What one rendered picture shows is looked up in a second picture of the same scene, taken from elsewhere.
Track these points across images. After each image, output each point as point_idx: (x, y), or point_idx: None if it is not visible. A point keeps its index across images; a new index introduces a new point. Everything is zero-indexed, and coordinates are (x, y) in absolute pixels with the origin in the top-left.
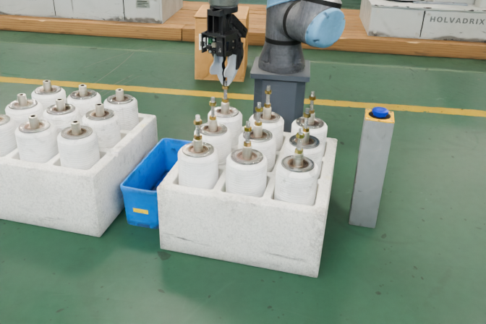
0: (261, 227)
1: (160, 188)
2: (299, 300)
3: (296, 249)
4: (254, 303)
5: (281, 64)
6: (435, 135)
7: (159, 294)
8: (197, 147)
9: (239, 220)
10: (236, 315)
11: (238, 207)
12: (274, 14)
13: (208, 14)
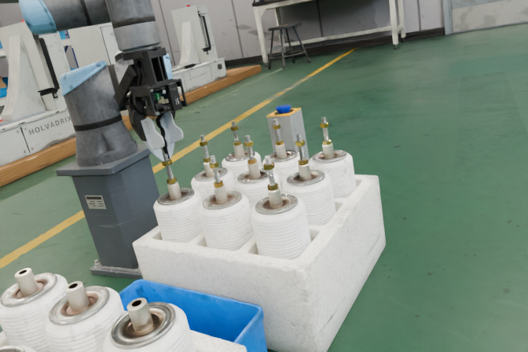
0: (361, 229)
1: (305, 269)
2: (417, 256)
3: (375, 229)
4: (425, 283)
5: (126, 142)
6: (192, 175)
7: None
8: (280, 199)
9: (352, 236)
10: (445, 296)
11: (349, 221)
12: (94, 89)
13: (151, 57)
